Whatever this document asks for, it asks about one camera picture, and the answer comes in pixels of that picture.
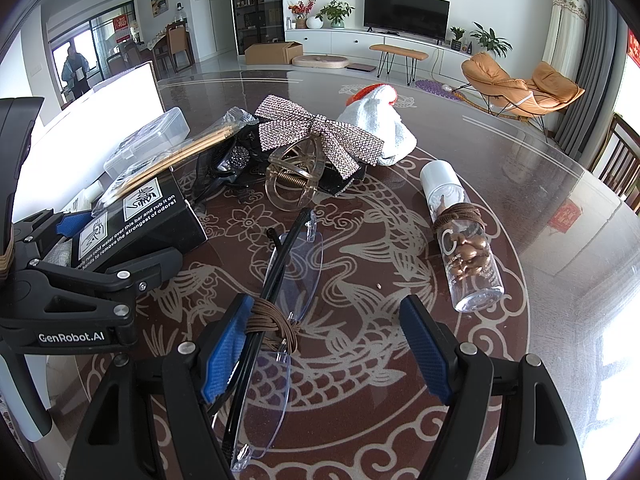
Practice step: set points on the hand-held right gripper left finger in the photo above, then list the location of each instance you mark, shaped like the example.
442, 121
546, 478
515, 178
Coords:
225, 355

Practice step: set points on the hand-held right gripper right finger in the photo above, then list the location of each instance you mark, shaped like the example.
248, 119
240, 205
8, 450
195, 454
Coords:
425, 355

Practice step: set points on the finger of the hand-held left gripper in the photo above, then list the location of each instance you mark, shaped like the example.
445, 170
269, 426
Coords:
145, 265
75, 223

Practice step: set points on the black printed cardboard box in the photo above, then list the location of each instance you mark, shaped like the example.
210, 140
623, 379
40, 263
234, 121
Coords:
135, 225

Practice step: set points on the rimless eyeglasses black temples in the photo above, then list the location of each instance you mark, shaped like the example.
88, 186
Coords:
272, 280

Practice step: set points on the bag of cotton swabs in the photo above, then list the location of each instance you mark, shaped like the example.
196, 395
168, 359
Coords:
165, 157

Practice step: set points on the white storage container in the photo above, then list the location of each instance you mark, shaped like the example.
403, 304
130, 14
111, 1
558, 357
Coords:
90, 105

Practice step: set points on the clear bottle brown capsules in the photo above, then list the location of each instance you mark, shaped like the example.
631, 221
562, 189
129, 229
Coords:
475, 280

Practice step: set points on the clear plastic lidded box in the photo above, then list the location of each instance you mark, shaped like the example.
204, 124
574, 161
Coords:
150, 135

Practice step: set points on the red window sign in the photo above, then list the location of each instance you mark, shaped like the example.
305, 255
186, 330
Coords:
120, 25

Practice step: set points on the brown dining chair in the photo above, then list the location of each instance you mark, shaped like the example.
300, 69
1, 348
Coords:
180, 45

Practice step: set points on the rhinestone bow hair clip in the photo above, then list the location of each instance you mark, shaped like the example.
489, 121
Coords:
300, 120

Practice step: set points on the white knit cloth orange trim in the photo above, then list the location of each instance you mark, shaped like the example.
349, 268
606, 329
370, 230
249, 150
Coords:
380, 120

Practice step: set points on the beige pet bed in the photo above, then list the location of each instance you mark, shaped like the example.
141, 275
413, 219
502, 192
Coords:
320, 61

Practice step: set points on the purple floor mat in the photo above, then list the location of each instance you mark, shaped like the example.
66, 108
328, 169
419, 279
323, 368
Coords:
432, 86

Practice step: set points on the dark wooden chair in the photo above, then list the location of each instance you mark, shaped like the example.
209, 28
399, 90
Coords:
620, 155

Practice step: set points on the dark glass display cabinet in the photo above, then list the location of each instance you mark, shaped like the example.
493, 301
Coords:
257, 5

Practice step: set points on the orange lounge chair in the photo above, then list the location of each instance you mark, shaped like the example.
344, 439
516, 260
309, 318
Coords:
500, 77

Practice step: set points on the white round vase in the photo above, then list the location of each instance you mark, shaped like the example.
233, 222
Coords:
315, 22

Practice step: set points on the white television cabinet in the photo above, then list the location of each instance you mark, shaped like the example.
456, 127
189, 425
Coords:
340, 40

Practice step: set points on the red flower arrangement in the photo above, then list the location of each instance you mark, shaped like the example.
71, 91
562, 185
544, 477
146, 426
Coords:
301, 10

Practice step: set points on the tan bench black legs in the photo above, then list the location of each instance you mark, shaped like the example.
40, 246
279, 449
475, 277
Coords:
397, 51

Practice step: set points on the green potted plant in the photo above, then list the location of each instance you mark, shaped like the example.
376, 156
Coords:
336, 11

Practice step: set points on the small potted plant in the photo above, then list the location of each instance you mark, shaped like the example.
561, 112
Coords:
456, 35

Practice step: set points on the broad leaf potted plant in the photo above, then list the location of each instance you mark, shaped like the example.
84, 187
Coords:
492, 40

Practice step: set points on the grey curtain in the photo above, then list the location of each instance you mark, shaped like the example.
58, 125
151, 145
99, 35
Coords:
600, 70

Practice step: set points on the black television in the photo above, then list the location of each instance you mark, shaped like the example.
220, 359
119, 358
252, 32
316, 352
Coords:
405, 12

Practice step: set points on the white curtain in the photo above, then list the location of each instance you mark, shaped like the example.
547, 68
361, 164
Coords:
565, 25

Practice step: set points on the red hanging decoration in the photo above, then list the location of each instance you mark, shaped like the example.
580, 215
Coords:
634, 45

